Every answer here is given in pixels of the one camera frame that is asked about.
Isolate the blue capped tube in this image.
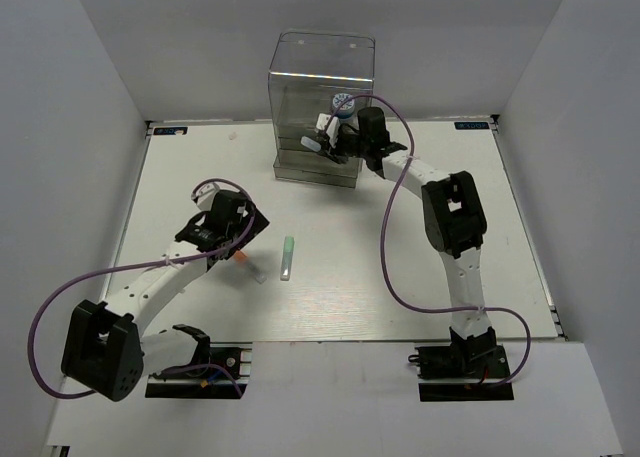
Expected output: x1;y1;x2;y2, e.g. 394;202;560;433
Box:
300;136;322;153

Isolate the orange capped tube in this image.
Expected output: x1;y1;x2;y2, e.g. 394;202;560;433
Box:
233;251;267;284

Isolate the blue patterned tape roll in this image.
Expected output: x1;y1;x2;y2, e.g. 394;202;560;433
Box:
331;92;355;122

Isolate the green capped tube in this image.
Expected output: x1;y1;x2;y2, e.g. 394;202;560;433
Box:
280;236;295;281

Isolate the clear drawer organizer box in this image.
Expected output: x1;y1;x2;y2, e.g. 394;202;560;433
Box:
268;30;375;188

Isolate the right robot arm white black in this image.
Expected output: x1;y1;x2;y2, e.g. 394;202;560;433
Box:
311;107;497;378

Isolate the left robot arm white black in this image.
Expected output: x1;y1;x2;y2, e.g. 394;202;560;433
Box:
61;190;269;402

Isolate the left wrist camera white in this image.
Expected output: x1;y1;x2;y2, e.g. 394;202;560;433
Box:
191;183;220;211

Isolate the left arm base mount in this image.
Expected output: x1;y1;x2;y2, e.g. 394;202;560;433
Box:
144;343;253;400

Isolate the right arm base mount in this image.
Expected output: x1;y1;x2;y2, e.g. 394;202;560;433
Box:
407;345;514;403

